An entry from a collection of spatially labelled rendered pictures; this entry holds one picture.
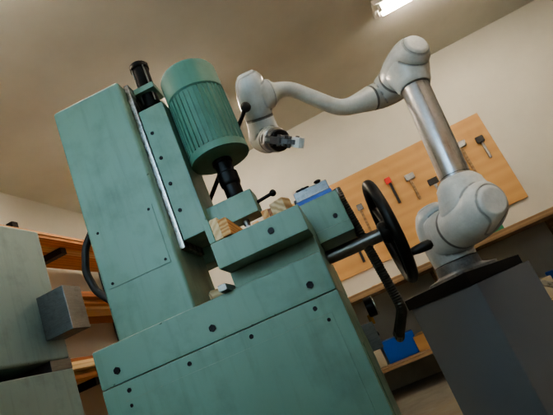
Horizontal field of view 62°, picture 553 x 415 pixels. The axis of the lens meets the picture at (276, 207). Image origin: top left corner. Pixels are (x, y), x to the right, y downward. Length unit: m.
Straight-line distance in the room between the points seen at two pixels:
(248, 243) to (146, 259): 0.36
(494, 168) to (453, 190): 3.10
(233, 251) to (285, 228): 0.12
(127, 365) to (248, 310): 0.30
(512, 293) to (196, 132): 1.09
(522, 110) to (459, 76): 0.65
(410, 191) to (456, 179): 2.98
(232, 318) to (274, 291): 0.11
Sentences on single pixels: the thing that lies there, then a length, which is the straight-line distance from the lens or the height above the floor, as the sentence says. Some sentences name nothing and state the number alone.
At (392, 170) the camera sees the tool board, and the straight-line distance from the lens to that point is 4.59.
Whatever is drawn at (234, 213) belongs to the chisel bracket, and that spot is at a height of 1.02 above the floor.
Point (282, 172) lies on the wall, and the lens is 4.79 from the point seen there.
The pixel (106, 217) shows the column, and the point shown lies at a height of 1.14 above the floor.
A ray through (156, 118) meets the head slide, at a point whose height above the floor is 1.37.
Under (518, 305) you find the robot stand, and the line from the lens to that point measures 1.65.
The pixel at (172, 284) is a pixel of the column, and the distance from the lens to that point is 1.22.
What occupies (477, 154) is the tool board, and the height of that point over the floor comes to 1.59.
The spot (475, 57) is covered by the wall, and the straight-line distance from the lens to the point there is 5.05.
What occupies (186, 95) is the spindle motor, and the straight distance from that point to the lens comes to 1.38.
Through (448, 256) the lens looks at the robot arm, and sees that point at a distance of 1.68.
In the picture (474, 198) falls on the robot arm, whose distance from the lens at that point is 1.50.
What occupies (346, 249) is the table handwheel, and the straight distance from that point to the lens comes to 1.21.
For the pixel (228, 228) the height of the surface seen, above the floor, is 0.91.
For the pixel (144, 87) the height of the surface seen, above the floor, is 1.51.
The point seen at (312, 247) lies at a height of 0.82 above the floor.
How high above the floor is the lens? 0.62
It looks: 17 degrees up
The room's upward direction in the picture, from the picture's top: 23 degrees counter-clockwise
